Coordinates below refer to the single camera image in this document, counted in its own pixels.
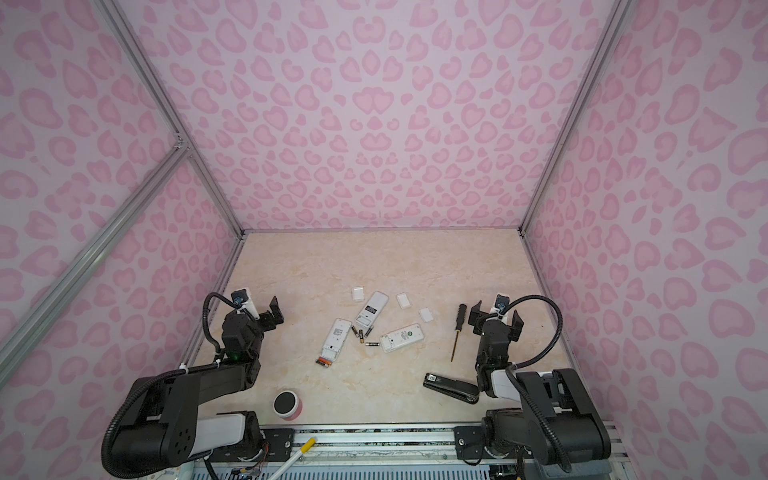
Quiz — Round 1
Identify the black stapler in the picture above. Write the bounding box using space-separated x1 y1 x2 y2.
422 373 480 405

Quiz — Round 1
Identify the aluminium rail base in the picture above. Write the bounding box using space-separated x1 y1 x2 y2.
191 419 638 480

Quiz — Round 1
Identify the aluminium frame strut left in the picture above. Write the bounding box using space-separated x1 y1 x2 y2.
1 1 246 386

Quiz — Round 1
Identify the aluminium frame strut right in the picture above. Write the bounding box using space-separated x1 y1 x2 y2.
518 0 637 238

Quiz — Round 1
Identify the aluminium frame strut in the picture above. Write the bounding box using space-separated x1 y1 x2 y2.
1 1 246 386
518 0 637 238

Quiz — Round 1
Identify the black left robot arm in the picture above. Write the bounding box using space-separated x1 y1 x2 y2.
100 296 284 479

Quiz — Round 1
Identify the red and white remote control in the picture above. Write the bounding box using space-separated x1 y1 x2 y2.
355 291 389 330

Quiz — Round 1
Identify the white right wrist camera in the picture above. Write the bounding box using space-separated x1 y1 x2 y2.
490 294 511 315

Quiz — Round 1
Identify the yellow capped white marker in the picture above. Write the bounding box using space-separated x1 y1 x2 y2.
268 437 316 480

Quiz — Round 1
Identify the black camera cable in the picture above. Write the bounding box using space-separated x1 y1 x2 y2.
503 294 564 370
202 292 238 355

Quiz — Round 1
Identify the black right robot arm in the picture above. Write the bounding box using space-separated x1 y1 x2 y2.
455 294 612 478

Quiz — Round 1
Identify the white battery cover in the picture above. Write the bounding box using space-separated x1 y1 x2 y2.
352 287 365 302
396 293 411 309
419 308 434 323

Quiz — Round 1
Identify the black right camera cable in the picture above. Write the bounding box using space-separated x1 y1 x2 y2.
503 294 564 370

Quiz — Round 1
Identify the pink black tape roll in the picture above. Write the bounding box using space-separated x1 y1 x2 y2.
272 390 303 421

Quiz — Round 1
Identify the black yellow handled screwdriver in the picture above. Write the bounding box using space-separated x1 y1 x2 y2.
450 303 468 362

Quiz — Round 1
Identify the black left camera cable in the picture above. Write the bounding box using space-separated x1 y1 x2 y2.
202 292 238 355

